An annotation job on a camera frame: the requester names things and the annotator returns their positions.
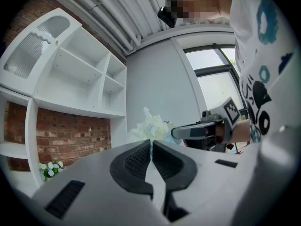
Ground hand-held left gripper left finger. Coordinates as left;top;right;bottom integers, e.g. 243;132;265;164
32;139;163;226

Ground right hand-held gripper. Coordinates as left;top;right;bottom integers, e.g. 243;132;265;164
171;97;241;151

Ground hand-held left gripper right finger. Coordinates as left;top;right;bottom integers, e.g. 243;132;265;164
152;140;257;226

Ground pale green plastic bag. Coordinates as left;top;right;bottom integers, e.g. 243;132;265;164
128;106;184;146

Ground person's right forearm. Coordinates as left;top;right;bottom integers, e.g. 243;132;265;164
231;121;252;143

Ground white desk with hutch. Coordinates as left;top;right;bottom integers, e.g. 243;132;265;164
0;8;129;197

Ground dark framed window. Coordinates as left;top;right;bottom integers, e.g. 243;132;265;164
183;45;248;118

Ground white potted flowers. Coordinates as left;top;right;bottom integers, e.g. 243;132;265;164
38;158;65;181

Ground person's white printed t-shirt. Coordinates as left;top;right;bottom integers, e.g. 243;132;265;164
227;0;297;145

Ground person's head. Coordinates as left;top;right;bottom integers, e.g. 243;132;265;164
168;0;232;21

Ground white glass cabinet door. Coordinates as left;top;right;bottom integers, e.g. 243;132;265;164
3;15;71;80

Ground black head-mounted camera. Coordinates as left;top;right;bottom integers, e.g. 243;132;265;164
157;5;178;28

